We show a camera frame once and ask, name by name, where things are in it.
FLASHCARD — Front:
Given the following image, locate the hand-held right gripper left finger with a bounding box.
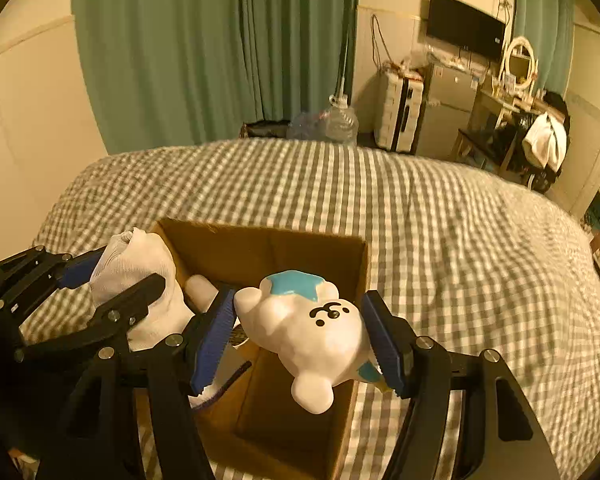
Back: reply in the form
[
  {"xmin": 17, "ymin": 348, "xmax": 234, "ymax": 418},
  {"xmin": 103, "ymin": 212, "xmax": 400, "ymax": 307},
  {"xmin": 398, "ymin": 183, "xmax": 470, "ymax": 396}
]
[{"xmin": 35, "ymin": 286, "xmax": 241, "ymax": 480}]

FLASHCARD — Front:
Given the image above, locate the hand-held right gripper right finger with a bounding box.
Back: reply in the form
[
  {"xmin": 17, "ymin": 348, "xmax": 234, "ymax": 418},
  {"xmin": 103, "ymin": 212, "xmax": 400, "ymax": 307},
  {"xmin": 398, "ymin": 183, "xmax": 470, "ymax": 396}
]
[{"xmin": 362, "ymin": 289, "xmax": 568, "ymax": 480}]

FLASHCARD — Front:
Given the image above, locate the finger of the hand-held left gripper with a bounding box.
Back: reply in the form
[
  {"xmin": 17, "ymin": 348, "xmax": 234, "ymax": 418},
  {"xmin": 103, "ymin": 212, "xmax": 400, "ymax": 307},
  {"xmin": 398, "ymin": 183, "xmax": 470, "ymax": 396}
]
[
  {"xmin": 0, "ymin": 245, "xmax": 106, "ymax": 333},
  {"xmin": 12, "ymin": 274, "xmax": 167, "ymax": 363}
]

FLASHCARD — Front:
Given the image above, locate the white sock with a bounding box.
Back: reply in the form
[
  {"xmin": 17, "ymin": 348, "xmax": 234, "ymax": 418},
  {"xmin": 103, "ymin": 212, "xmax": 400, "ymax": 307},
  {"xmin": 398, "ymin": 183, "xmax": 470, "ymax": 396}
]
[{"xmin": 87, "ymin": 227, "xmax": 197, "ymax": 353}]

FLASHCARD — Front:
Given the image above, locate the white bear figurine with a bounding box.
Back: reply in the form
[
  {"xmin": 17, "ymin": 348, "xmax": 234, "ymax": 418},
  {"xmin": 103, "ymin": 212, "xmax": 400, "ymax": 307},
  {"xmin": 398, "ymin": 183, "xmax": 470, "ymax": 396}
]
[{"xmin": 232, "ymin": 270, "xmax": 382, "ymax": 416}]

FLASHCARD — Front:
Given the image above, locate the brown cardboard box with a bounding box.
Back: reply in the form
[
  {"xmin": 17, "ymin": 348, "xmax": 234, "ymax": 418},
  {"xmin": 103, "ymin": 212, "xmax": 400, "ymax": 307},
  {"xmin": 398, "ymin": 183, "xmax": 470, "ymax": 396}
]
[{"xmin": 135, "ymin": 217, "xmax": 372, "ymax": 480}]

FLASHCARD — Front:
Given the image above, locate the white plush toy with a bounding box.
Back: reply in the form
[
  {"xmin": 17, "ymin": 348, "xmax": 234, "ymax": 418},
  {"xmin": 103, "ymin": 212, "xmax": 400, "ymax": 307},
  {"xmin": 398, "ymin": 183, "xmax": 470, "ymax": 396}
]
[{"xmin": 184, "ymin": 274, "xmax": 226, "ymax": 317}]

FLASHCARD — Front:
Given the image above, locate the grey checkered bed blanket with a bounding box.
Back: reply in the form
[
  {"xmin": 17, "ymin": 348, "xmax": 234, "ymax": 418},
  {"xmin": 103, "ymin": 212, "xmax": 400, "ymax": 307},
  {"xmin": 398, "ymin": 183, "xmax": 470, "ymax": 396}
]
[{"xmin": 17, "ymin": 137, "xmax": 600, "ymax": 480}]

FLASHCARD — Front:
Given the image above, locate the clear water jug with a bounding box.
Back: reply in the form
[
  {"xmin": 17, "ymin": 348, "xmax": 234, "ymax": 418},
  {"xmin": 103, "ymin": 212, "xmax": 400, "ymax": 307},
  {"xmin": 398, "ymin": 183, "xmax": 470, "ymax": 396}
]
[{"xmin": 322, "ymin": 94, "xmax": 359, "ymax": 146}]

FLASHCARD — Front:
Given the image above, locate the clear plastic bag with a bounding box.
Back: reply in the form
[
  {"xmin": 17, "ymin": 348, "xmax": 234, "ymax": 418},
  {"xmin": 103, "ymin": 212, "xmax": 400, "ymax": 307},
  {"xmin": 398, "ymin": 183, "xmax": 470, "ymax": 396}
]
[{"xmin": 286, "ymin": 110, "xmax": 331, "ymax": 141}]

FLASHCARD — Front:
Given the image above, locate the white suitcase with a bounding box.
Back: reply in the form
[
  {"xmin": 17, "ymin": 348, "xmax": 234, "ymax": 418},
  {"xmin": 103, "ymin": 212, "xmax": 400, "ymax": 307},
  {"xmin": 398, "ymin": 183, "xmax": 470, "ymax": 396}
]
[{"xmin": 374, "ymin": 67, "xmax": 426, "ymax": 154}]

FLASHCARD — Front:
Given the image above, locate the grey mini fridge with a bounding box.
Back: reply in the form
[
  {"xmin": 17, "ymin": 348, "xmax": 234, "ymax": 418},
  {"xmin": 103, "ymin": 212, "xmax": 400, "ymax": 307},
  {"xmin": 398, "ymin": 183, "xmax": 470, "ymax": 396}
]
[{"xmin": 414, "ymin": 62, "xmax": 482, "ymax": 159}]

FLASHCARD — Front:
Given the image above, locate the wide green curtain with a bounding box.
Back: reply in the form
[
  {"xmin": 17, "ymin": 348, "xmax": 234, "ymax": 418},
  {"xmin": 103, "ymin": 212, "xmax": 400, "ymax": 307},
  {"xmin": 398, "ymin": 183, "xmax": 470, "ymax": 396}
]
[{"xmin": 71, "ymin": 0, "xmax": 360, "ymax": 156}]

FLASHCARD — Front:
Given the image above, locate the white garment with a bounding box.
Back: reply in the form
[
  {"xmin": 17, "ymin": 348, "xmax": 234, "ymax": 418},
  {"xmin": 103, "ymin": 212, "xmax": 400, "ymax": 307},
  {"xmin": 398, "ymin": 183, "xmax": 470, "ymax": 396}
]
[{"xmin": 522, "ymin": 112, "xmax": 569, "ymax": 172}]

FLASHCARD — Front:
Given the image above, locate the white dressing table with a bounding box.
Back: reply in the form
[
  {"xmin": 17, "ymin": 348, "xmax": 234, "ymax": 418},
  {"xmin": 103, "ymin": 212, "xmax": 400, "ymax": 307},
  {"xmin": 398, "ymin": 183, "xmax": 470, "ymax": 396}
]
[{"xmin": 467, "ymin": 87, "xmax": 548, "ymax": 133}]

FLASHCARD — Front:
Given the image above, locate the black garment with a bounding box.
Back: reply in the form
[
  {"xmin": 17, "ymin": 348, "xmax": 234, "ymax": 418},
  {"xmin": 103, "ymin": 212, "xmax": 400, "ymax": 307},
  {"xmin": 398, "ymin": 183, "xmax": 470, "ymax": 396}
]
[{"xmin": 542, "ymin": 90, "xmax": 572, "ymax": 126}]

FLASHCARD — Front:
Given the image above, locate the white oval vanity mirror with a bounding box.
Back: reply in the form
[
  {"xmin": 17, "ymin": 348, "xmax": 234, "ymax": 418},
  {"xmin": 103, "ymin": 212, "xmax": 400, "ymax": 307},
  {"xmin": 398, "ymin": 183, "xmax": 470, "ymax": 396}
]
[{"xmin": 500, "ymin": 36, "xmax": 537, "ymax": 96}]

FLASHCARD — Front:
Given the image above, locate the narrow green curtain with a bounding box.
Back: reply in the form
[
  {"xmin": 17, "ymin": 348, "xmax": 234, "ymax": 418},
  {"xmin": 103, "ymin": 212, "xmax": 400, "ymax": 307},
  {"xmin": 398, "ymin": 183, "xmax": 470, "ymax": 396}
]
[{"xmin": 512, "ymin": 0, "xmax": 577, "ymax": 96}]

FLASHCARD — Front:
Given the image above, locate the purple cord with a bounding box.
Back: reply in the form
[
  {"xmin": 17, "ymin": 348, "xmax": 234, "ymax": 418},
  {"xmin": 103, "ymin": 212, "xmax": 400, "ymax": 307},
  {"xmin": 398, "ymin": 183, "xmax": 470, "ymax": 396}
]
[{"xmin": 192, "ymin": 360, "xmax": 253, "ymax": 413}]

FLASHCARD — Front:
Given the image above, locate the wall cable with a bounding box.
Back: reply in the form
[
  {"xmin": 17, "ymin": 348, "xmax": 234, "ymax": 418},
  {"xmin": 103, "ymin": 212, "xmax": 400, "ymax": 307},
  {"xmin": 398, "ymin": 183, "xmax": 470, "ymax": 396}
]
[{"xmin": 370, "ymin": 12, "xmax": 390, "ymax": 64}]

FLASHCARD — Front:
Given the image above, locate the black wall television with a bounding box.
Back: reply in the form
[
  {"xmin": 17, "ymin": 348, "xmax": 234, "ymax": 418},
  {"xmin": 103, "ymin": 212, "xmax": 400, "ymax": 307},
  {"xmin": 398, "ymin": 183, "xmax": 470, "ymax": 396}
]
[{"xmin": 425, "ymin": 0, "xmax": 507, "ymax": 63}]

